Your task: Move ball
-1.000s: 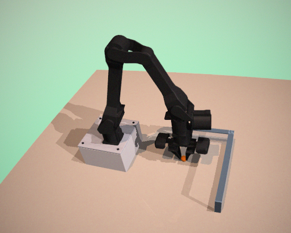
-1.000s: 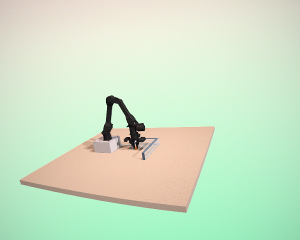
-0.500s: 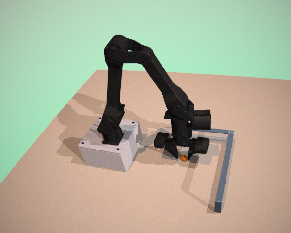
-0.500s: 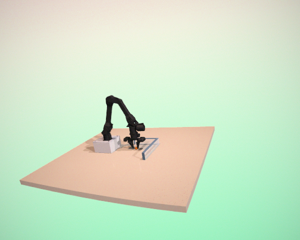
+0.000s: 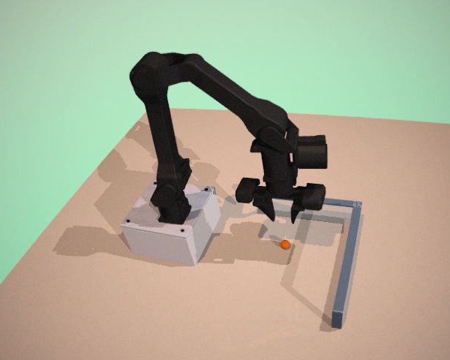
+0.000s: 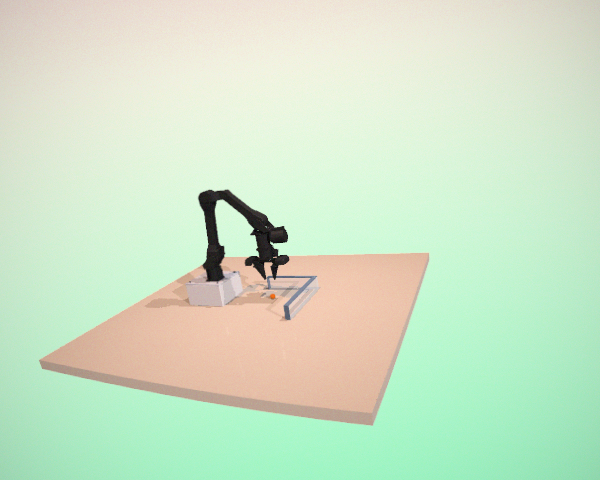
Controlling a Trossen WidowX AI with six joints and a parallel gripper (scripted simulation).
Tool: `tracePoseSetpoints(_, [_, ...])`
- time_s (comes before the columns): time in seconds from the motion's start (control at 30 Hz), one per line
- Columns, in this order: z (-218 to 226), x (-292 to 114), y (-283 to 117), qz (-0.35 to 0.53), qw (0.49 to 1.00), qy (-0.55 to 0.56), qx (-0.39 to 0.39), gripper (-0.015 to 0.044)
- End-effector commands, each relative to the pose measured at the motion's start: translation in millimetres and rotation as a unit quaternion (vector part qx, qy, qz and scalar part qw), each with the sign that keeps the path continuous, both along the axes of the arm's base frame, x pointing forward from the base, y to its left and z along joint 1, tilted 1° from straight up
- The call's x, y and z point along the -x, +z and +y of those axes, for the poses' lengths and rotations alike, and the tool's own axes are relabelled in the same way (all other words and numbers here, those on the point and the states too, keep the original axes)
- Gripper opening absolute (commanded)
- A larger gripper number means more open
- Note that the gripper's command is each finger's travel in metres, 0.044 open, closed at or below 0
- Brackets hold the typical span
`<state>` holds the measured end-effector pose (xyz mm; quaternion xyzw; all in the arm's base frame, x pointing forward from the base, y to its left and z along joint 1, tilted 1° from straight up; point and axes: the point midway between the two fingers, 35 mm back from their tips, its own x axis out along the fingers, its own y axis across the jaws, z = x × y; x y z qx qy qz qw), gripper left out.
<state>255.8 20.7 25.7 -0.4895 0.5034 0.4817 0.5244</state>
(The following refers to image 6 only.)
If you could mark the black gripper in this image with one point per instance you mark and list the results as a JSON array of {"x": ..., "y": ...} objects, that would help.
[{"x": 265, "y": 256}]

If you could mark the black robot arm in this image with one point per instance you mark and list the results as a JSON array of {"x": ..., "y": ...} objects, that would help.
[{"x": 215, "y": 252}]

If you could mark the clear l-shaped low wall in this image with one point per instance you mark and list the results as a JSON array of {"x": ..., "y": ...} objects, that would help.
[
  {"x": 286, "y": 305},
  {"x": 295, "y": 284}
]

